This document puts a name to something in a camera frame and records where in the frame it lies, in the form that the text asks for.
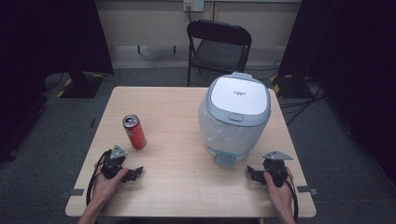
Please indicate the white wall socket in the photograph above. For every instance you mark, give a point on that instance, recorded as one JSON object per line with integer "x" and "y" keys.
{"x": 193, "y": 5}

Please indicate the red drink can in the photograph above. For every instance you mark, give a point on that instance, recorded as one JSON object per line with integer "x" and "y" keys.
{"x": 135, "y": 133}

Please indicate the dark curtain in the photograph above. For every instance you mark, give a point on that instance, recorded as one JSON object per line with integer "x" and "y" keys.
{"x": 351, "y": 62}
{"x": 46, "y": 46}

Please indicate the translucent plastic bin bag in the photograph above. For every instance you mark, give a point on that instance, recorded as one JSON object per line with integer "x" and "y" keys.
{"x": 218, "y": 133}

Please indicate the black stand base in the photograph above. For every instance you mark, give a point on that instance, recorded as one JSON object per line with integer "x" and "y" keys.
{"x": 81, "y": 87}
{"x": 291, "y": 88}

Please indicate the person's left hand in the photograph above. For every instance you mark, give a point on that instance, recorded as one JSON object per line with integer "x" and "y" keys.
{"x": 106, "y": 188}

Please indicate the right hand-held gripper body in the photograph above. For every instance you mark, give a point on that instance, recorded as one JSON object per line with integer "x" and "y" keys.
{"x": 275, "y": 168}

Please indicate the white and blue trash bin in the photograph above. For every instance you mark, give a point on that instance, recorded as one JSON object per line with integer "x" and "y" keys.
{"x": 238, "y": 99}

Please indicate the black folding chair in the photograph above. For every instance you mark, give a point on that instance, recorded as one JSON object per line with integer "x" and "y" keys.
{"x": 219, "y": 54}

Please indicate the grey table edge bracket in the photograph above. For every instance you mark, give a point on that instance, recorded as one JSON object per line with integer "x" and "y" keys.
{"x": 74, "y": 192}
{"x": 306, "y": 189}

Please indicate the person's right hand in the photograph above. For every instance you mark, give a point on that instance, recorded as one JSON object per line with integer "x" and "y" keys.
{"x": 280, "y": 194}

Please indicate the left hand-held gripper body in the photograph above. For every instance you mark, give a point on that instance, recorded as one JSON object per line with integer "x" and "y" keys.
{"x": 113, "y": 160}

